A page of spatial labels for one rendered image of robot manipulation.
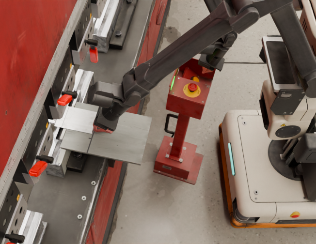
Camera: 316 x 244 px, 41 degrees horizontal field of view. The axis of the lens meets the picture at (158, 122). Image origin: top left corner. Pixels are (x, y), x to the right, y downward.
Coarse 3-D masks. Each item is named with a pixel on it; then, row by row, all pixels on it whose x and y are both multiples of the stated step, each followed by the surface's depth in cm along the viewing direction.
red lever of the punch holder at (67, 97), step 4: (64, 92) 115; (68, 92) 114; (72, 92) 114; (76, 92) 114; (64, 96) 109; (68, 96) 110; (72, 96) 114; (76, 96) 115; (60, 100) 107; (64, 100) 107; (68, 100) 109; (60, 104) 107; (64, 104) 107
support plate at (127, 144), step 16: (128, 112) 144; (128, 128) 140; (144, 128) 141; (64, 144) 136; (80, 144) 136; (96, 144) 136; (112, 144) 137; (128, 144) 137; (144, 144) 138; (128, 160) 134
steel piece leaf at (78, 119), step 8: (72, 112) 142; (80, 112) 142; (88, 112) 142; (96, 112) 142; (64, 120) 140; (72, 120) 140; (80, 120) 140; (88, 120) 141; (72, 128) 139; (80, 128) 139; (88, 128) 139
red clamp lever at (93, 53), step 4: (84, 40) 127; (88, 40) 126; (92, 40) 126; (96, 40) 127; (88, 44) 127; (92, 44) 126; (96, 44) 126; (92, 48) 129; (96, 48) 129; (92, 52) 130; (96, 52) 130; (92, 56) 131; (96, 56) 131; (92, 60) 133; (96, 60) 133
